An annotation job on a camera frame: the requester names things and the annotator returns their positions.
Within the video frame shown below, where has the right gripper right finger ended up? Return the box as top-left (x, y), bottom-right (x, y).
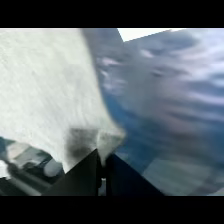
top-left (105, 153), bottom-right (165, 197)

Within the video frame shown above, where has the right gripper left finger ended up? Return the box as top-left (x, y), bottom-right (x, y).
top-left (43, 148), bottom-right (102, 197)

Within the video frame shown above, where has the grey garment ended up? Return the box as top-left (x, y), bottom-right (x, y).
top-left (0, 28), bottom-right (127, 174)

